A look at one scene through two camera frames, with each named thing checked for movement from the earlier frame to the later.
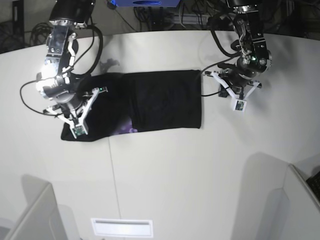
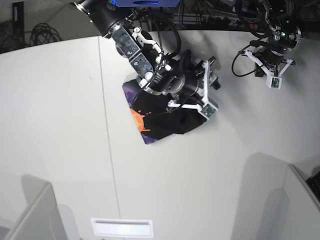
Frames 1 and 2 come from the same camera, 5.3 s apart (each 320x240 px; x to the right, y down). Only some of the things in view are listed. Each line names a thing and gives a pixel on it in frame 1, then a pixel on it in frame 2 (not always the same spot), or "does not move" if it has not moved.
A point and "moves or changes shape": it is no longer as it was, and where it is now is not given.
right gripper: x=238 y=87 to x=274 y=63
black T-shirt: x=142 y=101 moves or changes shape
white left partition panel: x=41 y=220 does not move
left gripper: x=79 y=114 to x=206 y=80
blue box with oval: x=147 y=3 does not move
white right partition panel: x=302 y=218 does not move
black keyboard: x=313 y=183 does not move
